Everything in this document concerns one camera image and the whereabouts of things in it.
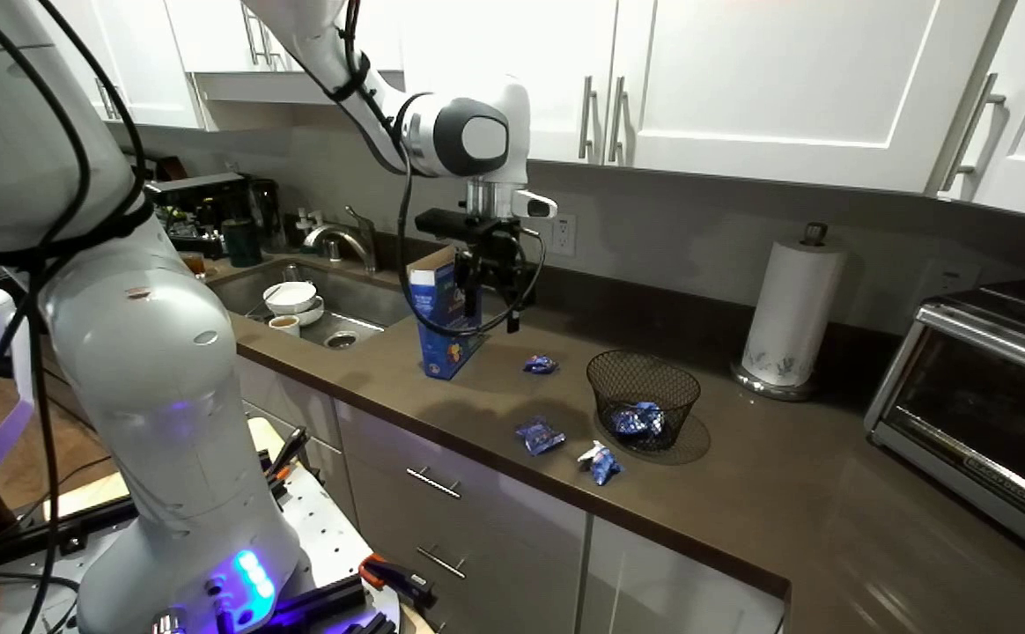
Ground perforated metal robot table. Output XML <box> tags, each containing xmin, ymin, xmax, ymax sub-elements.
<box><xmin>241</xmin><ymin>411</ymin><xmax>405</xmax><ymax>634</ymax></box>

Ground blue object on counter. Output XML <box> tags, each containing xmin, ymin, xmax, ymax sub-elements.
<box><xmin>580</xmin><ymin>344</ymin><xmax>704</xmax><ymax>453</ymax></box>

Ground black screwdriver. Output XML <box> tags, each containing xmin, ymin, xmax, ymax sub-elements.
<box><xmin>259</xmin><ymin>426</ymin><xmax>313</xmax><ymax>483</ymax></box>

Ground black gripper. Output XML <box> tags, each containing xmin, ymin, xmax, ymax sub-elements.
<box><xmin>450</xmin><ymin>225</ymin><xmax>541</xmax><ymax>331</ymax></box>

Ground white stacked bowls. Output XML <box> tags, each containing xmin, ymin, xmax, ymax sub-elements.
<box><xmin>256</xmin><ymin>277</ymin><xmax>330</xmax><ymax>335</ymax></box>

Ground red and black hand tool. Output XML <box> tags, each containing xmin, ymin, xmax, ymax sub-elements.
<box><xmin>356</xmin><ymin>550</ymin><xmax>441</xmax><ymax>610</ymax></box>

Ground silver toaster oven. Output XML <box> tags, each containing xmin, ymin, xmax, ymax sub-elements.
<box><xmin>863</xmin><ymin>276</ymin><xmax>1025</xmax><ymax>574</ymax></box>

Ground grey drawer front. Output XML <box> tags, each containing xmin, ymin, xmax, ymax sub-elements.
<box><xmin>330</xmin><ymin>399</ymin><xmax>593</xmax><ymax>634</ymax></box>

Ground crumpled blue snack packet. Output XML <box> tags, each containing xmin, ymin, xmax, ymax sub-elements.
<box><xmin>605</xmin><ymin>399</ymin><xmax>669</xmax><ymax>445</ymax></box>

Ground white wall outlet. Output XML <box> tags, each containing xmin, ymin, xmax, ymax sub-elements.
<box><xmin>545</xmin><ymin>206</ymin><xmax>580</xmax><ymax>256</ymax></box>

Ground blue and white snack packet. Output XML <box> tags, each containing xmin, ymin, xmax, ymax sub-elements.
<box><xmin>575</xmin><ymin>438</ymin><xmax>626</xmax><ymax>488</ymax></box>

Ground white paper towel roll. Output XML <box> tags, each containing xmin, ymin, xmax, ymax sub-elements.
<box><xmin>734</xmin><ymin>219</ymin><xmax>849</xmax><ymax>402</ymax></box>

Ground steel kitchen sink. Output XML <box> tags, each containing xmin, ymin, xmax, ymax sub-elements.
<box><xmin>209</xmin><ymin>252</ymin><xmax>416</xmax><ymax>352</ymax></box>

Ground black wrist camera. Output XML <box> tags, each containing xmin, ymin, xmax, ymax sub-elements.
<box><xmin>412</xmin><ymin>205</ymin><xmax>519</xmax><ymax>246</ymax></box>

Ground flat blue snack packet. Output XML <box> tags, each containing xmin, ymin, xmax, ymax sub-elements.
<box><xmin>510</xmin><ymin>418</ymin><xmax>572</xmax><ymax>458</ymax></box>

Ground blue Annie's snack box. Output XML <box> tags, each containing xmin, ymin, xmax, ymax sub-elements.
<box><xmin>405</xmin><ymin>243</ymin><xmax>493</xmax><ymax>385</ymax></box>

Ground silver cabinet bar handle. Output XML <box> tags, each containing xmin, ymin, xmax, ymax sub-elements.
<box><xmin>579</xmin><ymin>75</ymin><xmax>605</xmax><ymax>164</ymax></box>
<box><xmin>949</xmin><ymin>75</ymin><xmax>1016</xmax><ymax>205</ymax></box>
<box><xmin>605</xmin><ymin>75</ymin><xmax>642</xmax><ymax>169</ymax></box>

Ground chrome sink faucet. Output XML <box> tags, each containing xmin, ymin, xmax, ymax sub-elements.
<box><xmin>290</xmin><ymin>205</ymin><xmax>382</xmax><ymax>266</ymax></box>

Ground black coffee machine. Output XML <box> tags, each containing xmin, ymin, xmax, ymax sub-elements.
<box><xmin>140</xmin><ymin>169</ymin><xmax>284</xmax><ymax>264</ymax></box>

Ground silver drawer handle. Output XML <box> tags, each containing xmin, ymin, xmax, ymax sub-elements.
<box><xmin>400</xmin><ymin>461</ymin><xmax>464</xmax><ymax>504</ymax></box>
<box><xmin>419</xmin><ymin>544</ymin><xmax>471</xmax><ymax>583</ymax></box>

